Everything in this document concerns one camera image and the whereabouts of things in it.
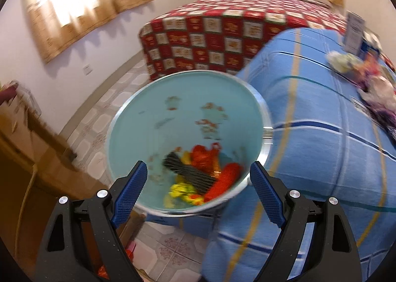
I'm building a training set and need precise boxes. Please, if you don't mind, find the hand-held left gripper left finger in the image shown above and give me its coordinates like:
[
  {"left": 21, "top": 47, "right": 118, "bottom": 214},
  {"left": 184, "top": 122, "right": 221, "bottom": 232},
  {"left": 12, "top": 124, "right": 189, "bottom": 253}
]
[{"left": 34, "top": 161, "right": 148, "bottom": 282}]

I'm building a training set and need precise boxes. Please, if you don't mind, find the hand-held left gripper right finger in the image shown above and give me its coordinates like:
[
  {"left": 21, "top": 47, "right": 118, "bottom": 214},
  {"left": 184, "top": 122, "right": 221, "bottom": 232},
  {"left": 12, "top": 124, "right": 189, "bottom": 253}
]
[{"left": 249, "top": 161, "right": 362, "bottom": 282}]

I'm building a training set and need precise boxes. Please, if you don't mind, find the red ribbed wrapper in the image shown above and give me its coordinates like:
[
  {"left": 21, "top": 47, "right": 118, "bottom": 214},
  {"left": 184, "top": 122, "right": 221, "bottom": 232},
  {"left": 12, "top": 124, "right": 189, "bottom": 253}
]
[{"left": 203, "top": 162, "right": 243, "bottom": 203}]

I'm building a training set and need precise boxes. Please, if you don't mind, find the yellow plastic bag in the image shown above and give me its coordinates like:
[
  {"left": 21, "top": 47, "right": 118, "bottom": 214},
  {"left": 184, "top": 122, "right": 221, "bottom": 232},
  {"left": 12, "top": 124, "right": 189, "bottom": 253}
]
[{"left": 162, "top": 152, "right": 205, "bottom": 208}]

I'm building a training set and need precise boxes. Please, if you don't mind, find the black grey striped wrapper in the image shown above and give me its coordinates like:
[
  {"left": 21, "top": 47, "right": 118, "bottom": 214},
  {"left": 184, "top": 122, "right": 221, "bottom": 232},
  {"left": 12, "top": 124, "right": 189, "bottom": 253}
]
[{"left": 162, "top": 151, "right": 217, "bottom": 195}]

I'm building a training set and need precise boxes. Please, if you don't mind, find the orange plastic bag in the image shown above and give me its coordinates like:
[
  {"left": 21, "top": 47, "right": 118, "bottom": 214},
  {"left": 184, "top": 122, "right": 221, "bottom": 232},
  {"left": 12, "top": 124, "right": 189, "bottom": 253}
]
[{"left": 190, "top": 143, "right": 223, "bottom": 174}]

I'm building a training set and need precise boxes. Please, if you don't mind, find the light blue trash bin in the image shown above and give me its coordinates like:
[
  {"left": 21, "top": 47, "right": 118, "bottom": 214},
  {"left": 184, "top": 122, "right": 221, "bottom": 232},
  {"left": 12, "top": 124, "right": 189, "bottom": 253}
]
[{"left": 105, "top": 70, "right": 274, "bottom": 216}]

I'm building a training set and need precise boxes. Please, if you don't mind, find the red item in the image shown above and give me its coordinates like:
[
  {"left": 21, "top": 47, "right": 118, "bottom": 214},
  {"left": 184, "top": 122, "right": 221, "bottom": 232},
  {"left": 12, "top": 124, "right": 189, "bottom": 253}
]
[{"left": 97, "top": 241, "right": 137, "bottom": 280}]

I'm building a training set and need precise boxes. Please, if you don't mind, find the blue plaid tablecloth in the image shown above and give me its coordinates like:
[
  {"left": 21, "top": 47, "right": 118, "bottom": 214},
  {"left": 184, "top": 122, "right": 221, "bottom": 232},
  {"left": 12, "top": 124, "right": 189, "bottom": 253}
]
[{"left": 178, "top": 26, "right": 396, "bottom": 282}]

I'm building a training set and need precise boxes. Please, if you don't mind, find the wooden cabinet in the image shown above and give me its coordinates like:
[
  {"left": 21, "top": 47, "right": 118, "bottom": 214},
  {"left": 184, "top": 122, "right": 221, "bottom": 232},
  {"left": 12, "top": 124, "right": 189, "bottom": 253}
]
[{"left": 0, "top": 96, "right": 107, "bottom": 273}]

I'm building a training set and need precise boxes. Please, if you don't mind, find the maroon cloth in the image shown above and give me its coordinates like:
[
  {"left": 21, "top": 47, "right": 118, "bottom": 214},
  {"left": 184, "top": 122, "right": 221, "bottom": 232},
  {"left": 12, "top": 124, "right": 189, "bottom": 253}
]
[{"left": 0, "top": 84, "right": 17, "bottom": 103}]

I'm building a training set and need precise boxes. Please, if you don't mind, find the bed with red quilt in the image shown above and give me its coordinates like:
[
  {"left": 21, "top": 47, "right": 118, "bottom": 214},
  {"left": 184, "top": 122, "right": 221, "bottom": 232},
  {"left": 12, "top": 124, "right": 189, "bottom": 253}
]
[{"left": 139, "top": 0, "right": 348, "bottom": 81}]

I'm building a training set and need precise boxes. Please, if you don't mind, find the wide beige patterned curtain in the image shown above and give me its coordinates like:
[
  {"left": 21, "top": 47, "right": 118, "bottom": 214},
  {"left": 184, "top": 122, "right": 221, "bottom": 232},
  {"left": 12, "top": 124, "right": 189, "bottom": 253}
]
[{"left": 23, "top": 0, "right": 156, "bottom": 64}]

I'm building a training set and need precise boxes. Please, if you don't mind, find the blue milk carton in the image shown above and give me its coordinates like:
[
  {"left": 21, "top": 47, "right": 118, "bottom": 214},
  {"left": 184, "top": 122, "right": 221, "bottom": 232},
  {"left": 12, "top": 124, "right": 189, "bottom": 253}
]
[{"left": 360, "top": 31, "right": 384, "bottom": 56}]

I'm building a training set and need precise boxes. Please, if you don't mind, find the white tall carton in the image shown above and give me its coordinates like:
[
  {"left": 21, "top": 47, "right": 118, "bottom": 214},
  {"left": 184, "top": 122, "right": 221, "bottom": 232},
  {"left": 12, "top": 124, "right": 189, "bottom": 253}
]
[{"left": 344, "top": 11, "right": 366, "bottom": 54}]

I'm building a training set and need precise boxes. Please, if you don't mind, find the white cable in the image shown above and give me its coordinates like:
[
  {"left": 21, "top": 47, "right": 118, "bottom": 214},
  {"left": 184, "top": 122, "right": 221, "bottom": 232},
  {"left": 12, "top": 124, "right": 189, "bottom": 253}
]
[{"left": 17, "top": 163, "right": 39, "bottom": 239}]

